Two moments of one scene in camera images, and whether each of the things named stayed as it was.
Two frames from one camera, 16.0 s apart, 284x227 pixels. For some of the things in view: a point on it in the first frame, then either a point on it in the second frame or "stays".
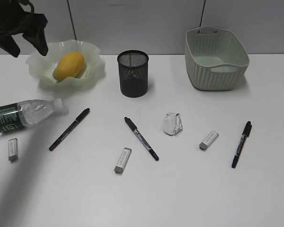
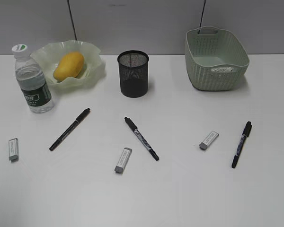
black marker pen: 141,138 stays
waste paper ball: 173,124 to 222,69
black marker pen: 78,120 stays
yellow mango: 71,64 stays
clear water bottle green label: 13,117 to 32,80
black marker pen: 248,126 stays
